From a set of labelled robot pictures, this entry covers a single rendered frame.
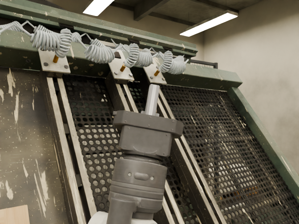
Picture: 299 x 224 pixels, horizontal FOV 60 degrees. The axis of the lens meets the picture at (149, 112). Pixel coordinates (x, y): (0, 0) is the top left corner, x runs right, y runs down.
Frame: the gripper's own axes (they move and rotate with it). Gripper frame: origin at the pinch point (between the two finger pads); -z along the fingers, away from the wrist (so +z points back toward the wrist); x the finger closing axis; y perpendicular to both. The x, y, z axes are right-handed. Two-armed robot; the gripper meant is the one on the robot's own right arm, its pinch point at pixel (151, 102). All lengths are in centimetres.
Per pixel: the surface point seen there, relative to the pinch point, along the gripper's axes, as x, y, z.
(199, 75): -30, 93, -50
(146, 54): 2, 57, -38
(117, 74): 13, 59, -27
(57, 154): 24.5, 41.6, 10.1
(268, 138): -80, 104, -23
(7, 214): 30, 30, 28
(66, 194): 17.9, 36.8, 21.0
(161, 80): -7, 72, -34
